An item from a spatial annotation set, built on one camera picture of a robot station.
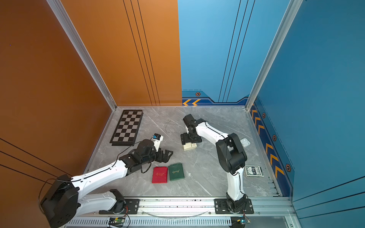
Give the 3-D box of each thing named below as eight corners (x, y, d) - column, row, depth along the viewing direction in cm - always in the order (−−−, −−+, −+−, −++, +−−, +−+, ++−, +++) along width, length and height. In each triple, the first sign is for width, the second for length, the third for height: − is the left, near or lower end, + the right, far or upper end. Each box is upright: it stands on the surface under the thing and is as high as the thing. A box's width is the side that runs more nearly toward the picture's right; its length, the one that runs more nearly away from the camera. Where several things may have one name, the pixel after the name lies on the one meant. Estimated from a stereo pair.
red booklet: (152, 183, 83) (151, 181, 80) (154, 168, 89) (153, 166, 86) (166, 183, 83) (166, 181, 80) (168, 168, 89) (167, 166, 86)
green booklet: (170, 181, 83) (170, 180, 81) (168, 167, 89) (168, 165, 86) (184, 178, 84) (184, 176, 82) (181, 164, 90) (181, 162, 87)
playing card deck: (247, 176, 85) (248, 175, 83) (244, 167, 89) (245, 165, 87) (261, 176, 85) (263, 175, 83) (258, 167, 89) (260, 165, 87)
